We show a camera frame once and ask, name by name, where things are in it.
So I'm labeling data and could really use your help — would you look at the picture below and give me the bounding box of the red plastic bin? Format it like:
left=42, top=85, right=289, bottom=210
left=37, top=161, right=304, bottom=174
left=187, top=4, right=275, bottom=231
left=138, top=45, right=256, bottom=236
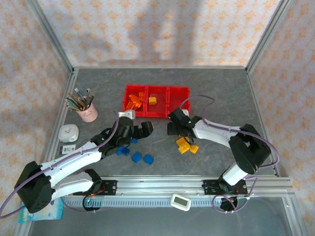
left=122, top=84, right=148, bottom=118
left=168, top=86, right=192, bottom=118
left=145, top=85, right=170, bottom=118

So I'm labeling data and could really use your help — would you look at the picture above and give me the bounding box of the pink pencil cup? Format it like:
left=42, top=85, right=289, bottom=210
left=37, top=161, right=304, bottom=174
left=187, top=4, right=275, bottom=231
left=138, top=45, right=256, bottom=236
left=75, top=102, right=98, bottom=122

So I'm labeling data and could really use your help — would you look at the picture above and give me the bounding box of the white square clock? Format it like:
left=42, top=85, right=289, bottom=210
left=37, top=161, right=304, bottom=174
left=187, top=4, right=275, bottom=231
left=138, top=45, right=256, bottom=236
left=58, top=124, right=80, bottom=143

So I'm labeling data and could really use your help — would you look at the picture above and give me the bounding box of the small black white card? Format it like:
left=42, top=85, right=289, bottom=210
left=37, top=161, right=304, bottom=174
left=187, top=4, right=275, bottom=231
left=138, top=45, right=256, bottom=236
left=60, top=145, right=77, bottom=154

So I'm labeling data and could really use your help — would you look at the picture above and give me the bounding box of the white digital timer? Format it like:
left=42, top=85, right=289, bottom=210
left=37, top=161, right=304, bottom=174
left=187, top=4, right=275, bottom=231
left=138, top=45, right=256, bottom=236
left=170, top=193, right=192, bottom=211

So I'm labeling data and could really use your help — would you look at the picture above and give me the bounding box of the blue wipes packet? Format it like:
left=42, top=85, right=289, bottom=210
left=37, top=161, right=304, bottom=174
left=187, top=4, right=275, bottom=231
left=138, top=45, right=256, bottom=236
left=19, top=198, right=64, bottom=224

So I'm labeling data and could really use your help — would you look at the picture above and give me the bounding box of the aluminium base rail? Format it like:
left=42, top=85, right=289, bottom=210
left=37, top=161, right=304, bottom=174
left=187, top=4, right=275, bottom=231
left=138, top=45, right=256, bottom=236
left=26, top=175, right=295, bottom=200

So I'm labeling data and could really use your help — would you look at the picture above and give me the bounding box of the aluminium frame rail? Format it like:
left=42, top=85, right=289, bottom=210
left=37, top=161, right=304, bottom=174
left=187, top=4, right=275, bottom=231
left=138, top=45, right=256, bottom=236
left=245, top=68, right=283, bottom=177
left=39, top=68, right=80, bottom=179
left=72, top=65, right=249, bottom=70

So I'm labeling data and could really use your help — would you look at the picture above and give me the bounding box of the grey slotted cable duct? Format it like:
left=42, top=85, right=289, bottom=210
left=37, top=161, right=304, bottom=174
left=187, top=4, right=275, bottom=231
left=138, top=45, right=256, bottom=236
left=60, top=197, right=238, bottom=207

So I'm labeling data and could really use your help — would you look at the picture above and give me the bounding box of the aluminium frame post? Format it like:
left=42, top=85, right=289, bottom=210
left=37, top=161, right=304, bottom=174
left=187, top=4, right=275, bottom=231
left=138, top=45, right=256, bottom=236
left=26, top=0, right=76, bottom=74
left=245, top=0, right=295, bottom=74

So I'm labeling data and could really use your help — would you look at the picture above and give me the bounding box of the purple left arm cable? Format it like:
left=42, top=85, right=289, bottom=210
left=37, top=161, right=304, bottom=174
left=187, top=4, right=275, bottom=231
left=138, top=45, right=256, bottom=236
left=0, top=118, right=119, bottom=219

